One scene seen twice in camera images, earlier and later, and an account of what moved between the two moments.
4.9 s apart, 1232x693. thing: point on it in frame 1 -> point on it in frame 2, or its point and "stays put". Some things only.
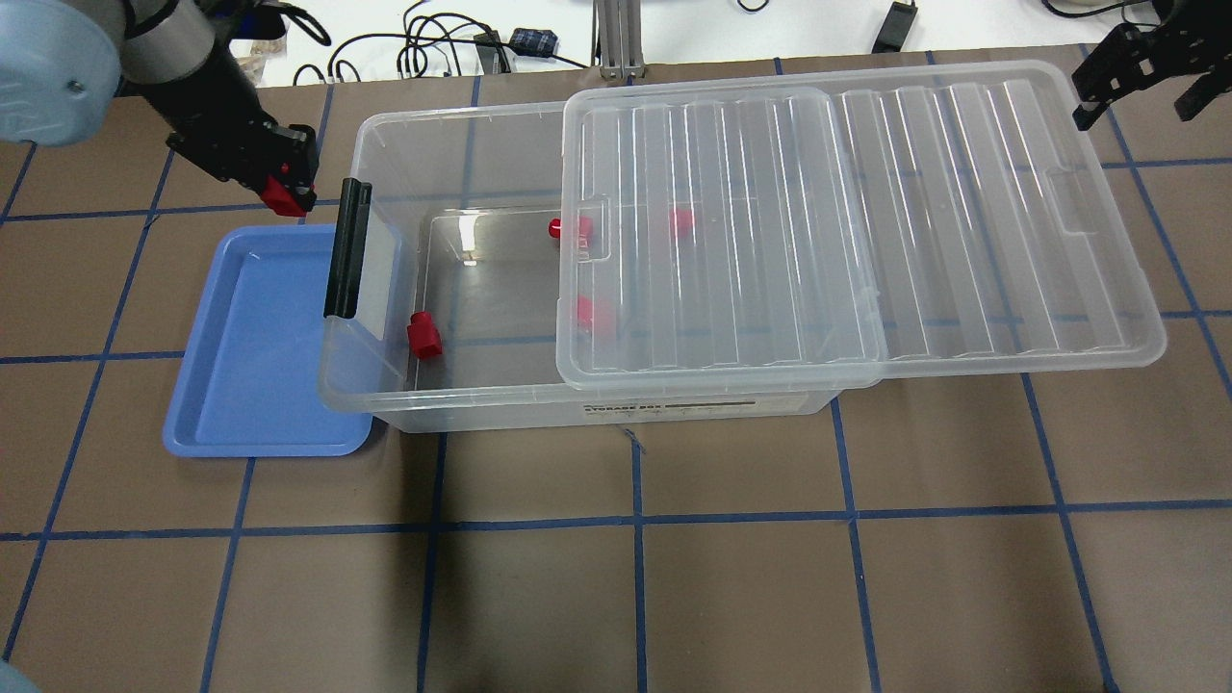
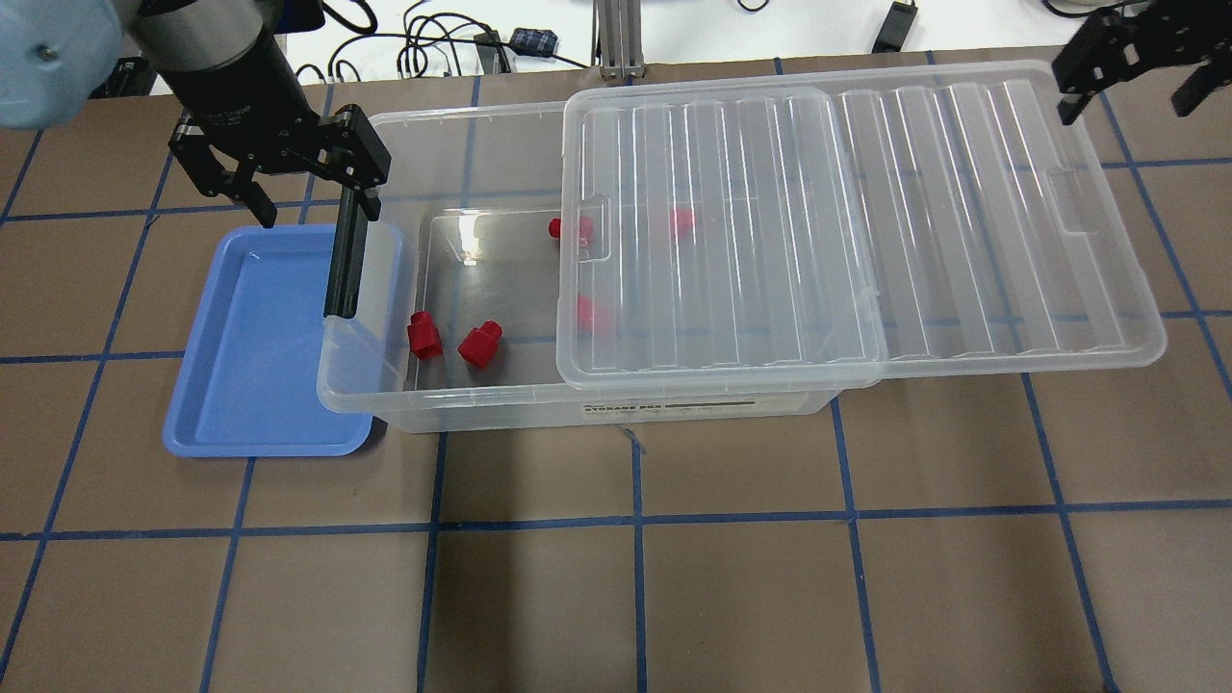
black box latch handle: x=347 y=252 stays put
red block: x=282 y=199 -> x=479 y=346
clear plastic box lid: x=909 y=215 stays put
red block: x=584 y=313 stays put
